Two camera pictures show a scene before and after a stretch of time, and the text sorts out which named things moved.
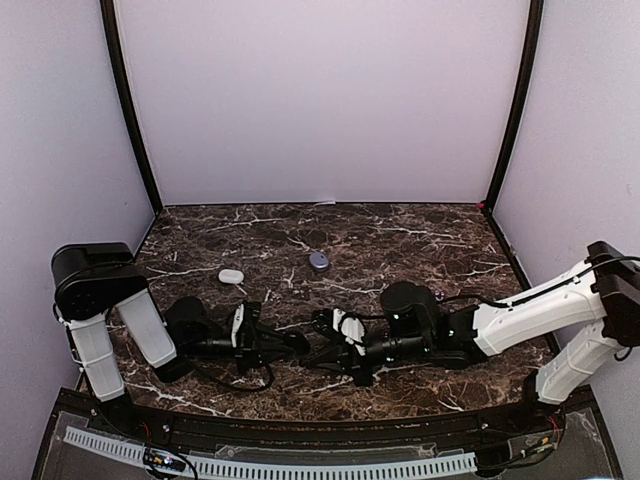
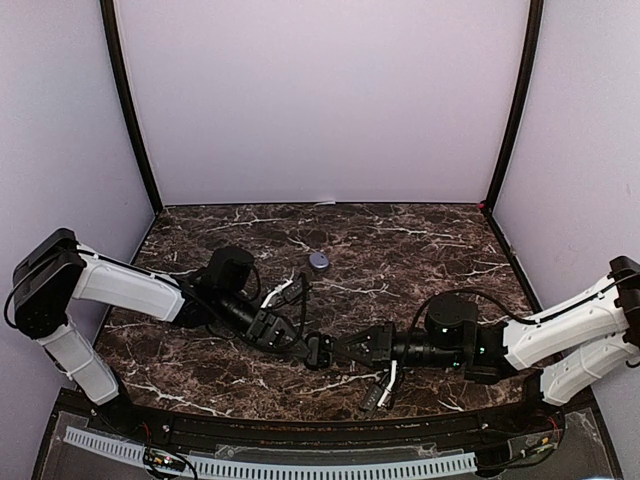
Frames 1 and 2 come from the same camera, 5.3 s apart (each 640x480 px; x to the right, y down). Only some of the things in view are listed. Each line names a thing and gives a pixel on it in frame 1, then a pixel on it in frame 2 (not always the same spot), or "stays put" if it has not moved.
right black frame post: x=521 y=94 stays put
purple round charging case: x=318 y=261 stays put
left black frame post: x=109 y=16 stays put
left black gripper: x=251 y=344 -> x=267 y=330
